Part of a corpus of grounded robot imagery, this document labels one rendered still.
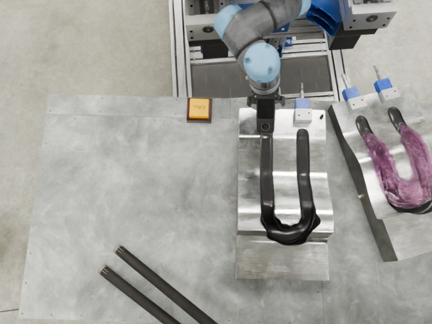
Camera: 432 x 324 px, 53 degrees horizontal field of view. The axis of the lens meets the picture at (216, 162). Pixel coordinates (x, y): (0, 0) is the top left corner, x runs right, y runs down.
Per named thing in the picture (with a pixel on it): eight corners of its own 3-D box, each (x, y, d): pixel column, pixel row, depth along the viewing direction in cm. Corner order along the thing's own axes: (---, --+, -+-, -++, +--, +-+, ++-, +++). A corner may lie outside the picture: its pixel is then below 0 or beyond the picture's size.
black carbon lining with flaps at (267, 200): (258, 129, 131) (261, 118, 122) (310, 130, 131) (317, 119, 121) (257, 245, 122) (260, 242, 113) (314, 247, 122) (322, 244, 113)
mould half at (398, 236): (327, 110, 140) (335, 96, 129) (402, 90, 141) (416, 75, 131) (383, 262, 127) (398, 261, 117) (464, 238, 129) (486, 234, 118)
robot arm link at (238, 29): (249, 9, 103) (275, 44, 101) (209, 31, 102) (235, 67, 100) (252, -12, 96) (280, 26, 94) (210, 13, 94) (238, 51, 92)
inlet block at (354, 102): (333, 79, 139) (337, 72, 134) (348, 76, 140) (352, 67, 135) (346, 116, 136) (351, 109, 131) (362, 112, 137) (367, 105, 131)
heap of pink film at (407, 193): (355, 134, 131) (363, 126, 124) (409, 119, 132) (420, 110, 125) (386, 216, 125) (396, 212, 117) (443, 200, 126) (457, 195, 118)
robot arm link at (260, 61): (265, 30, 91) (288, 62, 89) (266, 50, 102) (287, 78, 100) (234, 52, 91) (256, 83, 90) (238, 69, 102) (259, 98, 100)
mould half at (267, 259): (238, 118, 139) (240, 101, 126) (318, 120, 139) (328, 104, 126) (234, 278, 126) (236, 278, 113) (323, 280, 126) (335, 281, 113)
